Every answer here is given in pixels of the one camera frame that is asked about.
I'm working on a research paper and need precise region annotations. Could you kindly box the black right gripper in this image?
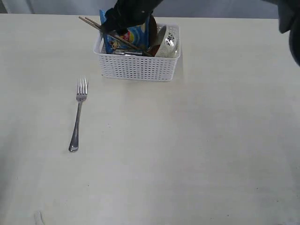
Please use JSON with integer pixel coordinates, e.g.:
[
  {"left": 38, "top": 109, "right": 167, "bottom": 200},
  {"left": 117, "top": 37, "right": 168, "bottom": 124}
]
[{"left": 101, "top": 0, "right": 162, "bottom": 35}]

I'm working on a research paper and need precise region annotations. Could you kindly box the blue Lays chips bag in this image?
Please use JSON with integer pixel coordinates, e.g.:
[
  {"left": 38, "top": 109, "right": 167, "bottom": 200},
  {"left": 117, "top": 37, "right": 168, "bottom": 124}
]
[{"left": 103, "top": 17, "right": 149, "bottom": 54}]

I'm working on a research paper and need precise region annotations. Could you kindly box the brown wooden chopstick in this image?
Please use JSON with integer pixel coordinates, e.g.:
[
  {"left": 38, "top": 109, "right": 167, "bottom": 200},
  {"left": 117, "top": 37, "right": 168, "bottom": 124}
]
[
  {"left": 84, "top": 16, "right": 154, "bottom": 56},
  {"left": 79, "top": 16, "right": 143, "bottom": 51}
]

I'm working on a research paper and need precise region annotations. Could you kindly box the dark brown round plate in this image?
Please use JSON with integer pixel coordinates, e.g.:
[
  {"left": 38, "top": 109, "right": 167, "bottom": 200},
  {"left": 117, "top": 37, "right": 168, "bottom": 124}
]
[{"left": 149, "top": 14, "right": 158, "bottom": 47}]

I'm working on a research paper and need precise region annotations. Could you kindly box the white plastic perforated basket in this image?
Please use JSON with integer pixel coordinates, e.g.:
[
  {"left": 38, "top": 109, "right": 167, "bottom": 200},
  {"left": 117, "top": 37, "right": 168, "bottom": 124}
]
[{"left": 93, "top": 24, "right": 181, "bottom": 82}]

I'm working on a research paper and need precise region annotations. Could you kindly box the silver metal fork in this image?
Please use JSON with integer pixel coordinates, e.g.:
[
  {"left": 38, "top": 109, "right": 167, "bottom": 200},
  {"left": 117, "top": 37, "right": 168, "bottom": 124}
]
[{"left": 68, "top": 78, "right": 88, "bottom": 152}]

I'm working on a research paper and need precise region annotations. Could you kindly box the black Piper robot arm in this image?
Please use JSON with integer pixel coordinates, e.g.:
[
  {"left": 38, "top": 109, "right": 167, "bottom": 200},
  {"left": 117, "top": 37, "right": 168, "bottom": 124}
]
[{"left": 101, "top": 0, "right": 300, "bottom": 64}]

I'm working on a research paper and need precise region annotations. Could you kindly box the stainless steel cup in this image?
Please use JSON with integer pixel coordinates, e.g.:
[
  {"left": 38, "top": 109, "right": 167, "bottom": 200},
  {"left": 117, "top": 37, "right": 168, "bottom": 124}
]
[{"left": 112, "top": 49, "right": 143, "bottom": 56}]

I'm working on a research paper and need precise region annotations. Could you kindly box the white patterned ceramic bowl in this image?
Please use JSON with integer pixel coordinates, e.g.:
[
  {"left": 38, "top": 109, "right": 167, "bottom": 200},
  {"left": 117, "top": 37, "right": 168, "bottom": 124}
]
[{"left": 154, "top": 25, "right": 178, "bottom": 58}]

